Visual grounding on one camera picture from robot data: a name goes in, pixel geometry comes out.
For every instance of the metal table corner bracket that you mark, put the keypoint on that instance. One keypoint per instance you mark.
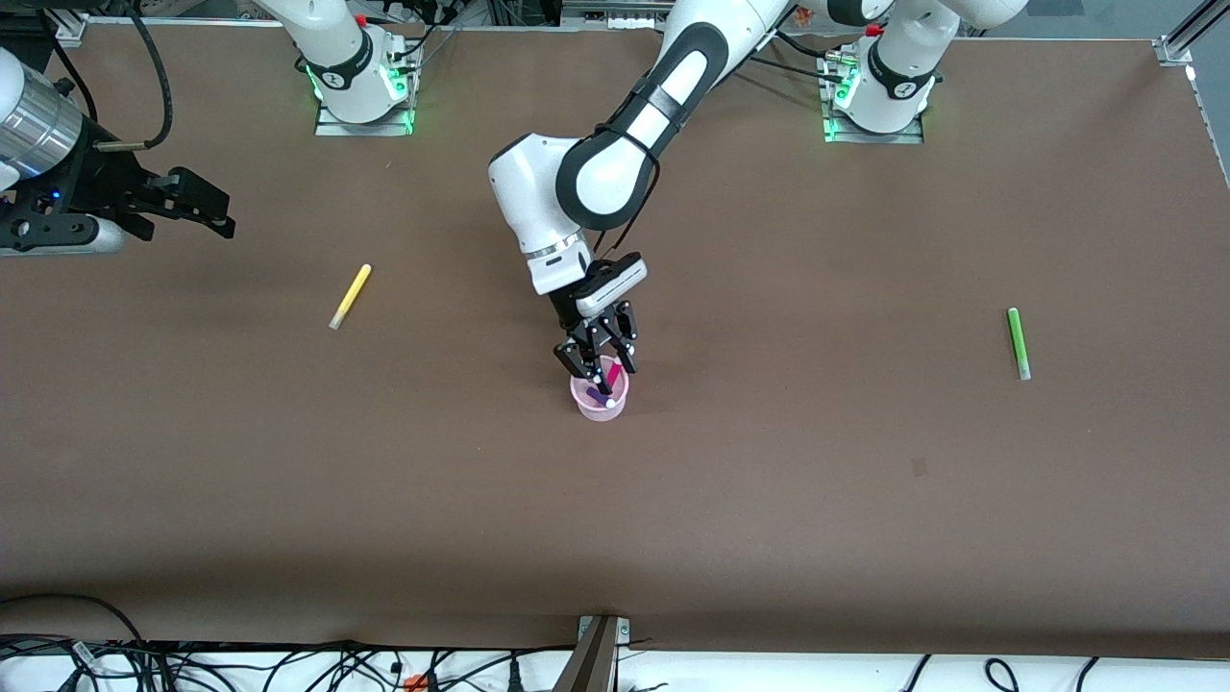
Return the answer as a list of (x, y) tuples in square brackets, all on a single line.
[(67, 29), (1174, 50)]

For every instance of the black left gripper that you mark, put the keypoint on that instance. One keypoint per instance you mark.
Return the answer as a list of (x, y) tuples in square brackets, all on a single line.
[(565, 310)]

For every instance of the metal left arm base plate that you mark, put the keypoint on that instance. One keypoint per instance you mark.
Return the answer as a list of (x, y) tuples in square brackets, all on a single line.
[(846, 136)]

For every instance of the yellow highlighter pen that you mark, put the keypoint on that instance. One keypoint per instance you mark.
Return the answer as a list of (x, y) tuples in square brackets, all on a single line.
[(351, 296)]

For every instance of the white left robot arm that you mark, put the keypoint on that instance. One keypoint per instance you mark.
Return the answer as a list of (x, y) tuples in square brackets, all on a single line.
[(615, 183)]

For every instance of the green highlighter pen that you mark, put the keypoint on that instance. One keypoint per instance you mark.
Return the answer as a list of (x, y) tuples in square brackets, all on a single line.
[(1018, 344)]

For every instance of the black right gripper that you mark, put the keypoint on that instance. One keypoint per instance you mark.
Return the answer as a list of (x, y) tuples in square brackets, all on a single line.
[(104, 177)]

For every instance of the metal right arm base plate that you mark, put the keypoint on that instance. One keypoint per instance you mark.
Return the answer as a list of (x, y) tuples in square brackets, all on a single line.
[(332, 128)]

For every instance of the pink mesh pen holder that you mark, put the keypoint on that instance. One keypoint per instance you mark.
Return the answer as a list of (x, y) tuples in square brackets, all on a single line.
[(586, 402)]

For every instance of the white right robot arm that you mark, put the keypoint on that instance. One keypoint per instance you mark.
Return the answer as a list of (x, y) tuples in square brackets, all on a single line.
[(29, 125)]

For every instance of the purple highlighter pen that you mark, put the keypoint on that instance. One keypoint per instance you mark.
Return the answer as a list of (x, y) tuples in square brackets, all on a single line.
[(598, 395)]

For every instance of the grey metal frame post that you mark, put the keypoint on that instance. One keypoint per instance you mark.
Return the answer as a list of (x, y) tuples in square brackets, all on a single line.
[(591, 663)]

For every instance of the pink highlighter pen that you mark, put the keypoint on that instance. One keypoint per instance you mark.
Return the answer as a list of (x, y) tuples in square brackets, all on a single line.
[(614, 371)]

